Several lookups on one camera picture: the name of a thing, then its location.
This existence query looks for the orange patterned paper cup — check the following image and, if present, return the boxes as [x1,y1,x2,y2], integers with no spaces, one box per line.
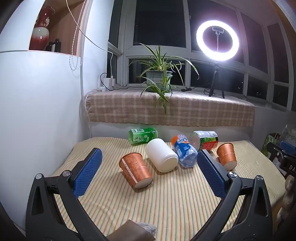
[216,142,237,171]
[119,152,154,189]

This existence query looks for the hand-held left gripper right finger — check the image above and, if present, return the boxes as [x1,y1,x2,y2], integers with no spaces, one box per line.
[187,150,275,241]

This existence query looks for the window frame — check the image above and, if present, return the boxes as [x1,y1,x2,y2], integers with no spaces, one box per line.
[107,0,296,112]

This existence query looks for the red green label bottle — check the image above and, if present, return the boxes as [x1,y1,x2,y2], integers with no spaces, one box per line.
[190,130,219,151]

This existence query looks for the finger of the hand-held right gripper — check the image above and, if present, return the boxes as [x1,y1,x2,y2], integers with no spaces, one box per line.
[267,140,296,161]

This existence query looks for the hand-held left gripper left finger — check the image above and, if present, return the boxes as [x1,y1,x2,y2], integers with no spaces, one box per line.
[25,147,109,241]

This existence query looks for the spider plant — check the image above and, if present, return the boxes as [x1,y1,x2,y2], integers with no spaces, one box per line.
[128,43,200,115]

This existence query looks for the red white vase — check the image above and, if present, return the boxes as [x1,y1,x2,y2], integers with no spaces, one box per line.
[30,6,55,51]

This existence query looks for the green plastic bottle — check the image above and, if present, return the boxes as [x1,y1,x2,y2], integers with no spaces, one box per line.
[128,127,159,146]

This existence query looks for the white cable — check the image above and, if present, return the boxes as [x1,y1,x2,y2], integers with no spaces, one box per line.
[66,0,114,77]

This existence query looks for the wooden wall shelf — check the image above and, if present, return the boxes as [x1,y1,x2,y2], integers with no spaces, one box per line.
[29,0,91,57]

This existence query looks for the blue label plastic bottle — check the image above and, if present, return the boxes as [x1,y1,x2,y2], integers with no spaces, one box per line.
[171,134,199,169]

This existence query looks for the person's right hand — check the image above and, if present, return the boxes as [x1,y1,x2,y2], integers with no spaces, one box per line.
[276,175,296,230]

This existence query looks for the grey fuzzy cloth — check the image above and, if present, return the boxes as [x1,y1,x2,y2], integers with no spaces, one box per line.
[137,222,158,233]

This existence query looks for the striped mat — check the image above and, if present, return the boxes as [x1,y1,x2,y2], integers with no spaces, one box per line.
[50,137,287,241]

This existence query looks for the ring light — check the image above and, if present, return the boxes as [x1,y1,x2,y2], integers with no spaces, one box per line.
[196,20,240,62]

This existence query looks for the plaid cloth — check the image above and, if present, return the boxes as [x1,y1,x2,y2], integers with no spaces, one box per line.
[84,89,255,127]

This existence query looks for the white plastic cup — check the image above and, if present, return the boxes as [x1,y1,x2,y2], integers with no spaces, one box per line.
[145,138,179,172]

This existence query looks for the black tripod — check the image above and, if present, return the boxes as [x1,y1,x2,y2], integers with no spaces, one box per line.
[208,61,225,99]

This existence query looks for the beaded blind cord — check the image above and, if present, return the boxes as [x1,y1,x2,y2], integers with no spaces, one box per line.
[69,14,79,73]

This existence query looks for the brown cloth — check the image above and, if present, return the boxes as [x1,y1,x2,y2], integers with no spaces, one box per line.
[108,219,156,241]

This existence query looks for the grey plant pot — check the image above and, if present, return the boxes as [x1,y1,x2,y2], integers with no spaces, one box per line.
[146,70,173,92]

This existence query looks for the green carton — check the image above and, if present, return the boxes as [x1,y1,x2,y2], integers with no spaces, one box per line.
[261,133,281,156]

